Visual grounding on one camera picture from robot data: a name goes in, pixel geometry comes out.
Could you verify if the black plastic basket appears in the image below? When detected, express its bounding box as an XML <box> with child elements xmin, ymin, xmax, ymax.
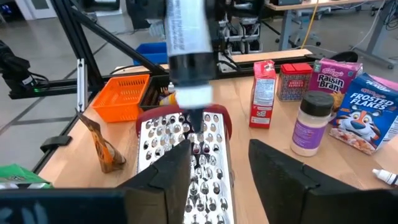
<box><xmin>138</xmin><ymin>74</ymin><xmax>175</xmax><ymax>111</ymax></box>

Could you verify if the blue Frosted Flakes box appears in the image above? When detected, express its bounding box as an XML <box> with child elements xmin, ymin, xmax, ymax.
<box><xmin>328</xmin><ymin>72</ymin><xmax>398</xmax><ymax>156</ymax></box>

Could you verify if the red Froot Loops box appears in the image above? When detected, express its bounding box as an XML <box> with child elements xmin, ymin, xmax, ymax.
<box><xmin>248</xmin><ymin>59</ymin><xmax>278</xmax><ymax>129</ymax></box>

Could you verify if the red-framed metal box grater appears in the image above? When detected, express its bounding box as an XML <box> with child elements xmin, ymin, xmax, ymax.
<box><xmin>135</xmin><ymin>103</ymin><xmax>238</xmax><ymax>224</ymax></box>

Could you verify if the silver frame bracket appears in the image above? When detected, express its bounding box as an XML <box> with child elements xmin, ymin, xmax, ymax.
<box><xmin>76</xmin><ymin>58</ymin><xmax>86</xmax><ymax>113</ymax></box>

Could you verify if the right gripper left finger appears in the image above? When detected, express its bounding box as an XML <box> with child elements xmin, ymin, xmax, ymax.
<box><xmin>119</xmin><ymin>139</ymin><xmax>193</xmax><ymax>224</ymax></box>

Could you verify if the yellow squeeze bottle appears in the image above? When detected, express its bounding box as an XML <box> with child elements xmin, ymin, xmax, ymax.
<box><xmin>159</xmin><ymin>92</ymin><xmax>179</xmax><ymax>107</ymax></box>

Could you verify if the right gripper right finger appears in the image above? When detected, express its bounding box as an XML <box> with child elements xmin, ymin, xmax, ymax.
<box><xmin>248</xmin><ymin>138</ymin><xmax>322</xmax><ymax>224</ymax></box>

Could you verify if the blue storage bin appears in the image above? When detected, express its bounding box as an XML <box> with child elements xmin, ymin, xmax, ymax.
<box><xmin>133</xmin><ymin>41</ymin><xmax>169</xmax><ymax>67</ymax></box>

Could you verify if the orange plastic basket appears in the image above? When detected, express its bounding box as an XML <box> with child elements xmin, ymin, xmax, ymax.
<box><xmin>91</xmin><ymin>73</ymin><xmax>151</xmax><ymax>123</ymax></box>

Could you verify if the green packet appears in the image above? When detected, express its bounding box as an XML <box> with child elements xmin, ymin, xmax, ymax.
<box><xmin>0</xmin><ymin>163</ymin><xmax>54</xmax><ymax>190</ymax></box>

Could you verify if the wooden-top workbench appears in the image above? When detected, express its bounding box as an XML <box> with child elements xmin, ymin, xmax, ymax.
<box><xmin>265</xmin><ymin>0</ymin><xmax>398</xmax><ymax>70</ymax></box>

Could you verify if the black frame clamp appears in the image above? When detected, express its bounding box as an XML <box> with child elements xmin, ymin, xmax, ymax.
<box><xmin>40</xmin><ymin>134</ymin><xmax>73</xmax><ymax>154</ymax></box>

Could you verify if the purple Raisin Bran box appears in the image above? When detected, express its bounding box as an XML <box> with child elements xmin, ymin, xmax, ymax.
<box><xmin>308</xmin><ymin>57</ymin><xmax>364</xmax><ymax>113</ymax></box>

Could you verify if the yellow power cable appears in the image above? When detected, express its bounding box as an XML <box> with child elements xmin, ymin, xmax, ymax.
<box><xmin>299</xmin><ymin>0</ymin><xmax>320</xmax><ymax>50</ymax></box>

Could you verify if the black-lidded purple-label spice shaker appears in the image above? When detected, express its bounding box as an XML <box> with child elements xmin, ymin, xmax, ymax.
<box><xmin>290</xmin><ymin>90</ymin><xmax>335</xmax><ymax>157</ymax></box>

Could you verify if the brown snack pouch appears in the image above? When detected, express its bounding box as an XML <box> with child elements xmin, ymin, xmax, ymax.
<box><xmin>75</xmin><ymin>108</ymin><xmax>127</xmax><ymax>174</ymax></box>

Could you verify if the patterned spice tin red lid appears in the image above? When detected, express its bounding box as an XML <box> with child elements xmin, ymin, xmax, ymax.
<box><xmin>276</xmin><ymin>62</ymin><xmax>313</xmax><ymax>103</ymax></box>

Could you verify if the parts bin rack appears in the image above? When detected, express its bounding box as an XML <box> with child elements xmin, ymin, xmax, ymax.
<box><xmin>216</xmin><ymin>0</ymin><xmax>267</xmax><ymax>57</ymax></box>

